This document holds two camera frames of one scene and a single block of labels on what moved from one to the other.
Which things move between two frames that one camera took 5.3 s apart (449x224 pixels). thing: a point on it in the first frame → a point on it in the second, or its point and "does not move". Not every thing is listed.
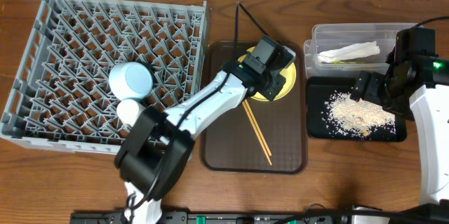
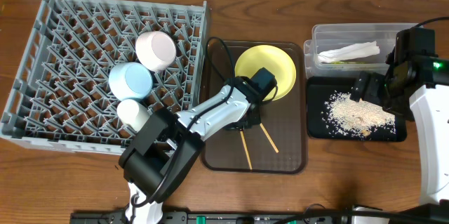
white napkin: x=353 y=51 does not move
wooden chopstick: x=259 y=131 → x=269 y=137
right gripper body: x=374 y=91 does not move
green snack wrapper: x=342 y=62 does not move
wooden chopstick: x=250 y=119 → x=250 y=163
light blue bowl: x=130 y=81 does not move
